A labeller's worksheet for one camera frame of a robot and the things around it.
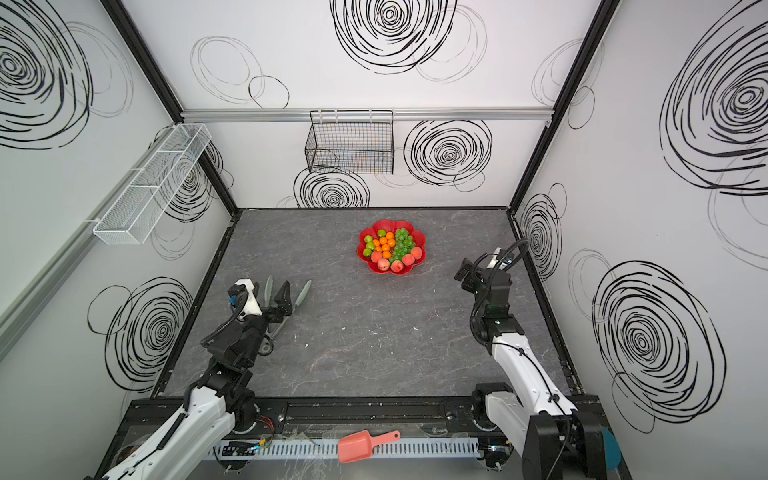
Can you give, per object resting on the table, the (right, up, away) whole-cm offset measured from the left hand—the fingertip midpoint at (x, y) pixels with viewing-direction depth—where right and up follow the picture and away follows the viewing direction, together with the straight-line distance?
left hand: (274, 283), depth 78 cm
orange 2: (+31, +13, +31) cm, 45 cm away
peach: (+40, +7, +22) cm, 46 cm away
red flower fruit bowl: (+30, +16, +34) cm, 49 cm away
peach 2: (+37, +5, +21) cm, 43 cm away
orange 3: (+32, +10, +29) cm, 44 cm away
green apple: (+28, +13, +31) cm, 43 cm away
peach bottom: (+33, +2, +21) cm, 39 cm away
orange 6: (+29, +6, +25) cm, 39 cm away
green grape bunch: (+36, +10, +27) cm, 46 cm away
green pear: (+23, +11, +28) cm, 38 cm away
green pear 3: (+23, +7, +24) cm, 34 cm away
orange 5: (+29, +8, +27) cm, 41 cm away
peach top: (+28, +3, +21) cm, 36 cm away
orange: (+28, +11, +30) cm, 43 cm away
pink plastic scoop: (+23, -37, -8) cm, 45 cm away
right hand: (+54, +5, +6) cm, 55 cm away
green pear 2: (+24, +9, +27) cm, 37 cm away
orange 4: (+26, +10, +29) cm, 40 cm away
